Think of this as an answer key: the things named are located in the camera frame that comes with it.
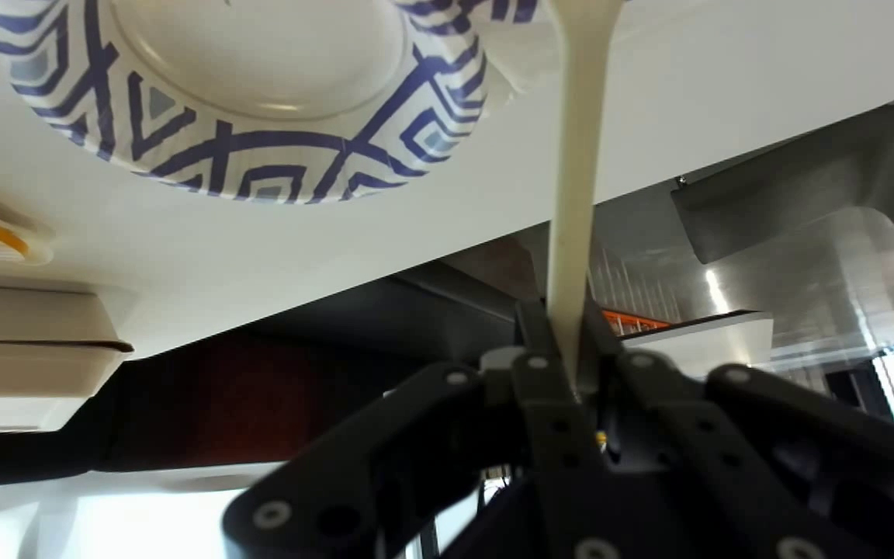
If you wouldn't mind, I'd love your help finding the dark grey chair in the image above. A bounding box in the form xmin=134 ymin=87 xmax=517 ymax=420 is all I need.
xmin=675 ymin=102 xmax=894 ymax=437

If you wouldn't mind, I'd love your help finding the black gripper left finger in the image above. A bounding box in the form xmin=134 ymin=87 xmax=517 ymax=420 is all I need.
xmin=222 ymin=297 xmax=622 ymax=559

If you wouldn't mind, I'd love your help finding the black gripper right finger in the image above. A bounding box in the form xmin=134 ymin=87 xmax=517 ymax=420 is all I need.
xmin=577 ymin=297 xmax=894 ymax=559

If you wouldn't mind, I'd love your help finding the blue patterned paper bowl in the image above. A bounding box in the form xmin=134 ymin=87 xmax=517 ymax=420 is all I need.
xmin=394 ymin=0 xmax=542 ymax=28
xmin=0 ymin=0 xmax=494 ymax=209

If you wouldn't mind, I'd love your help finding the cream white spatula handle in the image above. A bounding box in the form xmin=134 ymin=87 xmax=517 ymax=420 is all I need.
xmin=542 ymin=0 xmax=631 ymax=403

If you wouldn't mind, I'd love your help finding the white background table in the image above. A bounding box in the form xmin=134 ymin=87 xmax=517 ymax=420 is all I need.
xmin=622 ymin=311 xmax=780 ymax=384

